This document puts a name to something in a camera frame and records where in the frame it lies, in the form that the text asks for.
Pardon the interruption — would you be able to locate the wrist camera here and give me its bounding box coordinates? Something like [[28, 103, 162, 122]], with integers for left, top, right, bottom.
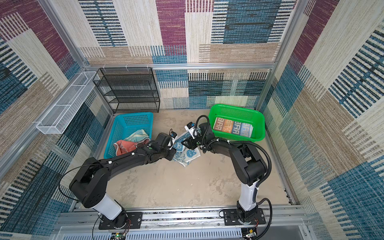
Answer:
[[185, 122, 200, 139], [169, 129, 178, 149]]

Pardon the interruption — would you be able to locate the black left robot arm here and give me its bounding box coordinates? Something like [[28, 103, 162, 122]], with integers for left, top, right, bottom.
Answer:
[[69, 131, 177, 229]]

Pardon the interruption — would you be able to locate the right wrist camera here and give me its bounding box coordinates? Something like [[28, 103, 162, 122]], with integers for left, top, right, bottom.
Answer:
[[185, 122, 200, 139]]

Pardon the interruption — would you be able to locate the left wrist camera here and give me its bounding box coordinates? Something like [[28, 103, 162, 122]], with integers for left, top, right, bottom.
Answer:
[[169, 129, 178, 149]]

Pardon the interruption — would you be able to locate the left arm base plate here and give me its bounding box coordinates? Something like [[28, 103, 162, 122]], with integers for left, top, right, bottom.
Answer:
[[98, 212, 143, 230]]

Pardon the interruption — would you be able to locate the white wire mesh tray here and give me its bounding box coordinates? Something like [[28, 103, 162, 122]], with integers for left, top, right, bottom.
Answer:
[[36, 72, 96, 135]]

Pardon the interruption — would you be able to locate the red pink towel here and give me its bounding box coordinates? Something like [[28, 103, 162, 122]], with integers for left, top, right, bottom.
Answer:
[[113, 138, 150, 156]]

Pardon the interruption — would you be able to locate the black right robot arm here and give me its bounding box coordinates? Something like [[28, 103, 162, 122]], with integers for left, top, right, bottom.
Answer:
[[182, 122, 271, 224]]

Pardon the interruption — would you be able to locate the teal plastic basket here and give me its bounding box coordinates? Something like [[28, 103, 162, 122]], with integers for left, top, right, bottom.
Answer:
[[104, 112, 154, 159]]

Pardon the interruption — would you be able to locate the light blue patterned towel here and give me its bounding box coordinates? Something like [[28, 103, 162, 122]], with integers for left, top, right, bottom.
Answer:
[[172, 132, 201, 167]]

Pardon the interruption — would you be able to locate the aluminium front rail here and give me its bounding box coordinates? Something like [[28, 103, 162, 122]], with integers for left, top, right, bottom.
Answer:
[[50, 205, 317, 240]]

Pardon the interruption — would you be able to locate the green plastic basket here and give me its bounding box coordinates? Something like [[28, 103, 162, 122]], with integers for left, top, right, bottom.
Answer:
[[209, 104, 266, 142]]

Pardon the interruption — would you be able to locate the multicolour rabbit towel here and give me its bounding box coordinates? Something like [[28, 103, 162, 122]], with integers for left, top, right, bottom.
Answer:
[[213, 118, 253, 138]]

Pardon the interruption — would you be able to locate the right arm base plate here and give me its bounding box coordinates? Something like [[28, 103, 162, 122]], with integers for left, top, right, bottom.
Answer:
[[219, 207, 266, 226]]

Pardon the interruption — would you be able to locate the black wire shelf rack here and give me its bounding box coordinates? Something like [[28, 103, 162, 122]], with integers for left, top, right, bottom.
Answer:
[[93, 67, 161, 114]]

